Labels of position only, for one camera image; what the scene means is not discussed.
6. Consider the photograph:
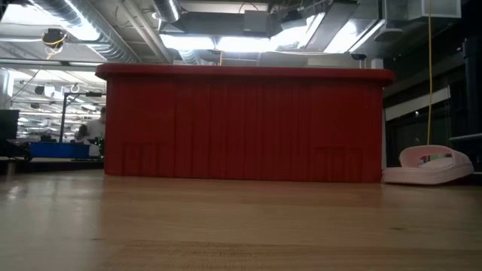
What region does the yellow cable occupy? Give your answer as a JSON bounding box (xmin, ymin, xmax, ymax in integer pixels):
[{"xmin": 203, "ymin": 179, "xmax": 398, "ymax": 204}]
[{"xmin": 426, "ymin": 0, "xmax": 434, "ymax": 146}]

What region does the person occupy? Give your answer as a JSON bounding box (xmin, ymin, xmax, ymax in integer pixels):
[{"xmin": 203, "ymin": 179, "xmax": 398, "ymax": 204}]
[{"xmin": 74, "ymin": 107, "xmax": 107, "ymax": 157}]

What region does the background wooden table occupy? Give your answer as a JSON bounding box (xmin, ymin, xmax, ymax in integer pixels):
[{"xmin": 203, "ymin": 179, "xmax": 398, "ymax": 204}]
[{"xmin": 0, "ymin": 156, "xmax": 105, "ymax": 175}]

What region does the red plastic bin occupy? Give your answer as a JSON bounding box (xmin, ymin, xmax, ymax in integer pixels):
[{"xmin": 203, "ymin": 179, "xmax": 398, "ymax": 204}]
[{"xmin": 95, "ymin": 62, "xmax": 395, "ymax": 184}]

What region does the black computer monitor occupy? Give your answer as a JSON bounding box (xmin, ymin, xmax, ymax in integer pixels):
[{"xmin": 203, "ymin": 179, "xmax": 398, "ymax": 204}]
[{"xmin": 0, "ymin": 108, "xmax": 20, "ymax": 140}]

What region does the blue storage bin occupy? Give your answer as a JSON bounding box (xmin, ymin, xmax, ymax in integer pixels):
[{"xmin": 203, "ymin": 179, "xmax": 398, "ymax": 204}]
[{"xmin": 29, "ymin": 142, "xmax": 91, "ymax": 159}]

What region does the black metal stand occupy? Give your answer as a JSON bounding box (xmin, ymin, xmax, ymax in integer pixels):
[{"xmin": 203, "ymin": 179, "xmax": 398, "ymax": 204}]
[{"xmin": 59, "ymin": 91, "xmax": 107, "ymax": 144}]

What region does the black ceiling cable reel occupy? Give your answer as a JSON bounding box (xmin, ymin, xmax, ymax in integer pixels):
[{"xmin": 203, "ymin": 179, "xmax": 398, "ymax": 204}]
[{"xmin": 41, "ymin": 28, "xmax": 69, "ymax": 50}]

